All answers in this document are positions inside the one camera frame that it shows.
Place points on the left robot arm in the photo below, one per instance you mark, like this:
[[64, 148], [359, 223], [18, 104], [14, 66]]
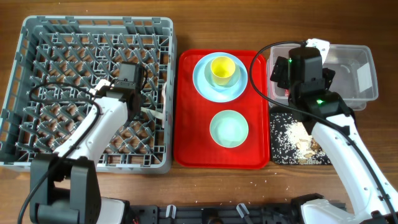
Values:
[[64, 185]]

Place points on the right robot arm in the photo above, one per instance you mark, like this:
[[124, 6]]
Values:
[[330, 122]]

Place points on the yellow plastic cup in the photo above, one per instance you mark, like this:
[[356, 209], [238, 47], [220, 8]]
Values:
[[222, 70]]

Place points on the light blue plate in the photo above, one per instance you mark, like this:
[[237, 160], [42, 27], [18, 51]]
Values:
[[206, 91]]

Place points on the rice food leftovers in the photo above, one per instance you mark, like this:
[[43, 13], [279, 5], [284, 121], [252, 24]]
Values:
[[298, 140]]

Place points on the red plastic tray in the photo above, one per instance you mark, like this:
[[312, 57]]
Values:
[[193, 145]]

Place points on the clear plastic bin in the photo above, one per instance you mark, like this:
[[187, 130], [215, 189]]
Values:
[[355, 79]]

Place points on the white plastic fork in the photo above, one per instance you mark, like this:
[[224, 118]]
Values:
[[154, 113]]

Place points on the white plastic spoon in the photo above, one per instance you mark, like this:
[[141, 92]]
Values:
[[164, 90]]

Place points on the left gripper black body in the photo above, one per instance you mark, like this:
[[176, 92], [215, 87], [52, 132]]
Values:
[[134, 116]]

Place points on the black waste tray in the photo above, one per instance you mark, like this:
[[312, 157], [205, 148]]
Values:
[[286, 140]]

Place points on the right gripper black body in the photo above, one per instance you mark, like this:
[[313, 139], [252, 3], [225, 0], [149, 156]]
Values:
[[280, 69]]

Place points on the grey dishwasher rack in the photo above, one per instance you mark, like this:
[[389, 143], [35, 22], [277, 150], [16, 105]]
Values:
[[58, 59]]

